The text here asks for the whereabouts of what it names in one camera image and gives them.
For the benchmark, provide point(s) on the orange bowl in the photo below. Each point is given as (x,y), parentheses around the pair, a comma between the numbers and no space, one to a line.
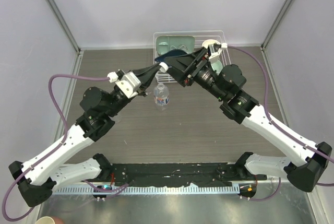
(208,42)

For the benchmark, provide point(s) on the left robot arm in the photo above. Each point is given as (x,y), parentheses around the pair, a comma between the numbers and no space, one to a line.
(39,177)

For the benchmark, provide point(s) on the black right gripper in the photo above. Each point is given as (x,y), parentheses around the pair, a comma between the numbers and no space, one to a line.
(180,64)

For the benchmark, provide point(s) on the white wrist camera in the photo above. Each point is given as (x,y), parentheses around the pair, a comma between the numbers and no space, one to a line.
(215,50)
(128,82)

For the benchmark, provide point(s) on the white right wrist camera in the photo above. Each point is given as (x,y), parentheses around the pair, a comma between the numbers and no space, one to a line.
(215,50)

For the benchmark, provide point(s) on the perforated cable duct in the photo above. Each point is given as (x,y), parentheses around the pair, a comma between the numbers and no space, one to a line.
(85,189)

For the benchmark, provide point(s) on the beige cup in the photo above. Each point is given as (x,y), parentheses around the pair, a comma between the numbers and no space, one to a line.
(46,220)

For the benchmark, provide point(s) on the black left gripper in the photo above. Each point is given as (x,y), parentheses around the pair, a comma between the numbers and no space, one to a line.
(145,77)

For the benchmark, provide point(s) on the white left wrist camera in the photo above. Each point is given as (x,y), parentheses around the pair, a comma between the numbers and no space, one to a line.
(128,82)

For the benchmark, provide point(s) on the green round bowl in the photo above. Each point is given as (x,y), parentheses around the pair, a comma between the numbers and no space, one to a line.
(217,66)

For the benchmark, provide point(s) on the labelled clear plastic bottle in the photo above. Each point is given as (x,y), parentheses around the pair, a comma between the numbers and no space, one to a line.
(161,96)

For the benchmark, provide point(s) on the dark blue leaf plate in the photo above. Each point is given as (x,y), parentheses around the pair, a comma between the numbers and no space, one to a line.
(171,53)

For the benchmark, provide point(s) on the pink cup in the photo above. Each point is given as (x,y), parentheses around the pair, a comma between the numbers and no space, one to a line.
(57,220)

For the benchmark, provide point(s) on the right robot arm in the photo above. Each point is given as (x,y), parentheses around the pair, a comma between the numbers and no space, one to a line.
(304,161)

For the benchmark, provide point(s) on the white bottle cap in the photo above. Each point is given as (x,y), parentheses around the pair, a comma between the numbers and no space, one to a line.
(163,67)

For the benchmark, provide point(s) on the white wire dish rack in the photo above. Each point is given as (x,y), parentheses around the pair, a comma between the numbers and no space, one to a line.
(200,37)

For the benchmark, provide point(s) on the green rectangular tray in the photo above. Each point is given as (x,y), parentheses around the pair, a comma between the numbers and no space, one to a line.
(167,43)

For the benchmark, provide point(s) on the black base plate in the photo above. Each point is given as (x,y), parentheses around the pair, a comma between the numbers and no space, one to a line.
(177,174)

